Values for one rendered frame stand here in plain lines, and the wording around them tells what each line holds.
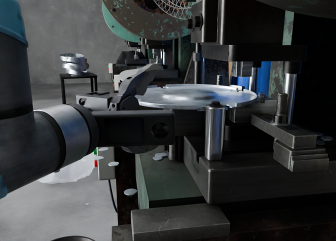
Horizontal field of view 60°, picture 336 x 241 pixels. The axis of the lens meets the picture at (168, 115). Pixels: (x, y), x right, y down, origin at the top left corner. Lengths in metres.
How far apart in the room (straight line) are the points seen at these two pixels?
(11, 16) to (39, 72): 7.17
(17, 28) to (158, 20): 1.68
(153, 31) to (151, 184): 1.50
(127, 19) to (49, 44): 5.52
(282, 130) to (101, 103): 0.29
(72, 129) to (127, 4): 1.65
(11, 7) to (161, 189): 0.36
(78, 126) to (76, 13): 6.97
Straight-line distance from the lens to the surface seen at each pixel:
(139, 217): 0.46
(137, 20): 1.95
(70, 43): 7.30
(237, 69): 0.66
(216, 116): 0.47
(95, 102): 0.44
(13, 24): 0.30
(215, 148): 0.48
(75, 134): 0.35
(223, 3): 0.59
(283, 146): 0.50
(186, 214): 0.46
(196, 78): 1.54
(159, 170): 0.60
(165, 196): 0.50
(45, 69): 7.42
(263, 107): 0.63
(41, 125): 0.33
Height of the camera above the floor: 0.89
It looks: 14 degrees down
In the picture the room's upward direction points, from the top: straight up
